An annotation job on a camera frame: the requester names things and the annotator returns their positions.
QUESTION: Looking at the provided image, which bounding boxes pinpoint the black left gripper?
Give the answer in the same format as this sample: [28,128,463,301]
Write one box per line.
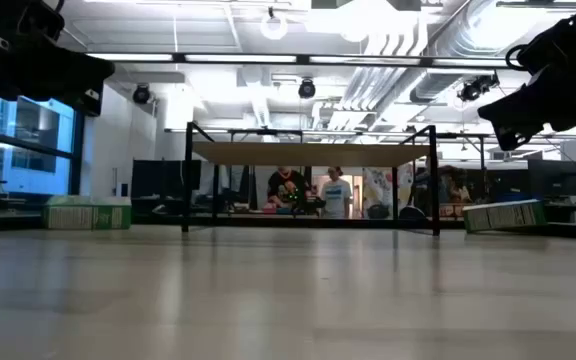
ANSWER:
[0,0,117,117]

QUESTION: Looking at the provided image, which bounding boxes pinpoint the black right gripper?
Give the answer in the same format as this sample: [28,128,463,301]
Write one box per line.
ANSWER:
[477,0,576,152]

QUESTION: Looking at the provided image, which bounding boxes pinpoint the green cereal box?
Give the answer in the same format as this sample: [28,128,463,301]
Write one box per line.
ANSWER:
[42,195,133,231]
[461,198,548,234]

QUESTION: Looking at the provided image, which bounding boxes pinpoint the wooden shelf black metal legs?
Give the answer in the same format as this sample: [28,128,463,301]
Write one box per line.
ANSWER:
[181,121,442,237]

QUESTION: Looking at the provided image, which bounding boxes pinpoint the black ceiling spot lamp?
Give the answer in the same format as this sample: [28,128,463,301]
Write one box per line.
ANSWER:
[456,73,500,104]
[297,78,317,100]
[132,83,152,105]

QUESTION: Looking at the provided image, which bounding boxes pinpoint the black monitor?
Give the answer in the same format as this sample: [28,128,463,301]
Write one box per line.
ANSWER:
[131,159,202,199]
[527,159,576,198]

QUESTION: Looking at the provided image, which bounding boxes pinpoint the person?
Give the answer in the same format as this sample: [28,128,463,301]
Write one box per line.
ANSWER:
[320,167,353,220]
[417,158,474,206]
[266,167,314,217]

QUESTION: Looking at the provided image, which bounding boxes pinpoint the white printed banner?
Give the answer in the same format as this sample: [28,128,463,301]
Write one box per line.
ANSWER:
[361,167,414,220]

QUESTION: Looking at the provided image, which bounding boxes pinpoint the black overhead light beam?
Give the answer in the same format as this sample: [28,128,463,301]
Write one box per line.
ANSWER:
[83,51,525,69]

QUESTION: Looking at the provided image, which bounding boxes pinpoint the black right gripper cable loop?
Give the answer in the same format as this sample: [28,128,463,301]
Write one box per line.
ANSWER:
[504,43,530,72]

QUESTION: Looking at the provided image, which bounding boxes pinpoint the glass window wall black frame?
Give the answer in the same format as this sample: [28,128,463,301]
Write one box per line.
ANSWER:
[0,94,85,197]

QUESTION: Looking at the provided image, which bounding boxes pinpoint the white ring lamp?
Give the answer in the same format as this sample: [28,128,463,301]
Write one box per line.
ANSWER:
[260,13,289,41]

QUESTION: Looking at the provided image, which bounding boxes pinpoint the black metal table frame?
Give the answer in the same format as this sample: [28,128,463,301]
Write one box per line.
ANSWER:
[132,213,576,241]

